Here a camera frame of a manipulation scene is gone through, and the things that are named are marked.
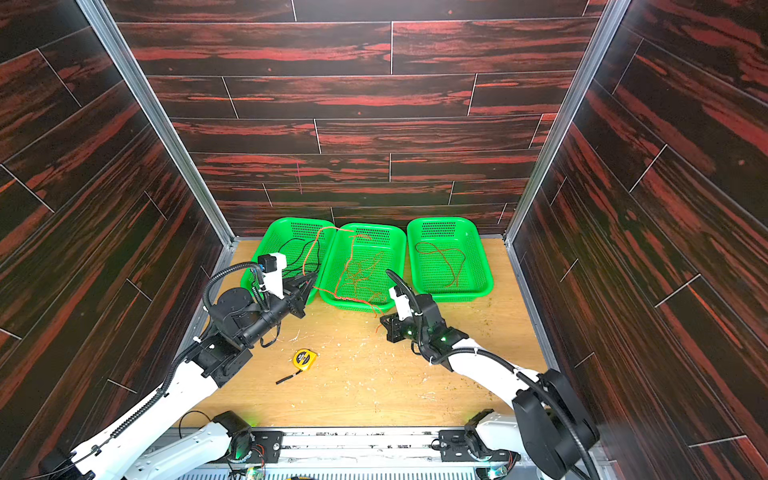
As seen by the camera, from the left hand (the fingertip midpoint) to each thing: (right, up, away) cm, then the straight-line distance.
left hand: (315, 275), depth 68 cm
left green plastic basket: (-26, +14, +48) cm, 56 cm away
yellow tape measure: (-8, -26, +19) cm, 33 cm away
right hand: (+17, -12, +17) cm, 27 cm away
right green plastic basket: (+40, +5, +45) cm, 60 cm away
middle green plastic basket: (+2, +9, +47) cm, 47 cm away
